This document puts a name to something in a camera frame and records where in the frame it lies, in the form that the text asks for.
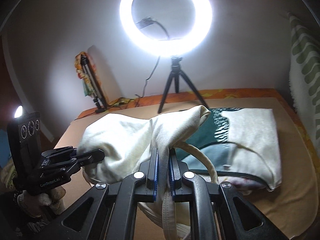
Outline cream tote bag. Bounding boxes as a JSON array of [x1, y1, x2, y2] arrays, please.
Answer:
[[77, 106, 282, 191]]

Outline black power cable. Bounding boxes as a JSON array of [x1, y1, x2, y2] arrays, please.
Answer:
[[107, 56, 161, 110]]

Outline left dark sleeve forearm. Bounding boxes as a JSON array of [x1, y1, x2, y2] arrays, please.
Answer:
[[1, 191, 50, 239]]

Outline green striped white pillow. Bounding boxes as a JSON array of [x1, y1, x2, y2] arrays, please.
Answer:
[[287, 12, 319, 152]]

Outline white clip desk lamp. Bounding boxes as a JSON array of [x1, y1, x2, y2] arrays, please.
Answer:
[[14, 105, 23, 118]]

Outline left gloved hand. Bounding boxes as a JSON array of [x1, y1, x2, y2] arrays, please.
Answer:
[[17, 186, 66, 217]]

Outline white pants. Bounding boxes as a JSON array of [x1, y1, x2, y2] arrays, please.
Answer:
[[138, 148, 190, 239]]

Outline white ring light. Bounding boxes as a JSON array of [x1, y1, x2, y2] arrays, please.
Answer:
[[117, 0, 215, 58]]

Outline black tripod stand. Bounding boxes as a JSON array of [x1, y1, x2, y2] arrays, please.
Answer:
[[157, 56, 209, 114]]

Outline folded silver tripod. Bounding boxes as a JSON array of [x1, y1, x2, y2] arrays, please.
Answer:
[[80, 54, 108, 113]]

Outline dark green folded garment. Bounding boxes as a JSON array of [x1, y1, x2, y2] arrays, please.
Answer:
[[187, 108, 240, 176]]

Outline colourful cloth on tripod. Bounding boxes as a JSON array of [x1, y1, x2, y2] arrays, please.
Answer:
[[74, 51, 103, 99]]

